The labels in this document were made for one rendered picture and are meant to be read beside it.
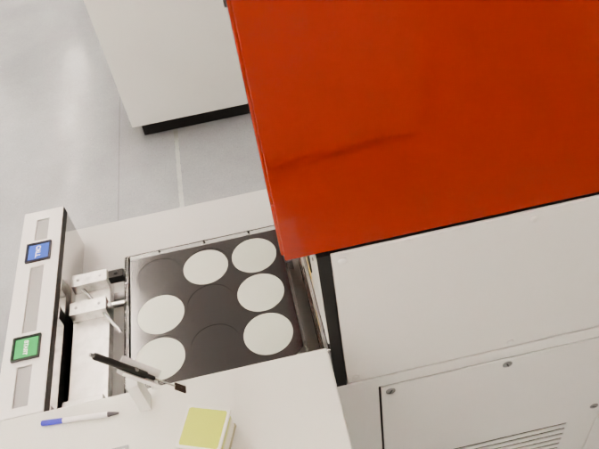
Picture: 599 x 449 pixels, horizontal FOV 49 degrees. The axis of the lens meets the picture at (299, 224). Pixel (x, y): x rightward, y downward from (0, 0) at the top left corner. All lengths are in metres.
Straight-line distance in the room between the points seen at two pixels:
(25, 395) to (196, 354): 0.32
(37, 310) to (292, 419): 0.61
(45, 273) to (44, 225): 0.16
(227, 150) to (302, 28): 2.45
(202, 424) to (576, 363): 0.84
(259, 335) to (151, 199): 1.80
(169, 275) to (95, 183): 1.81
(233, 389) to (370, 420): 0.41
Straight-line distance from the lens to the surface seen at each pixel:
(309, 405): 1.18
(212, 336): 1.37
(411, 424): 1.58
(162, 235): 1.71
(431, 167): 0.96
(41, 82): 4.15
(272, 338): 1.34
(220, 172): 3.09
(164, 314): 1.44
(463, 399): 1.55
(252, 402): 1.20
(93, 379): 1.43
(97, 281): 1.54
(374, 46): 0.82
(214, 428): 1.12
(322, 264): 1.05
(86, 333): 1.50
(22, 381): 1.39
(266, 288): 1.42
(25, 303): 1.51
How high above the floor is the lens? 2.00
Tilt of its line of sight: 46 degrees down
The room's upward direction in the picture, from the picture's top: 10 degrees counter-clockwise
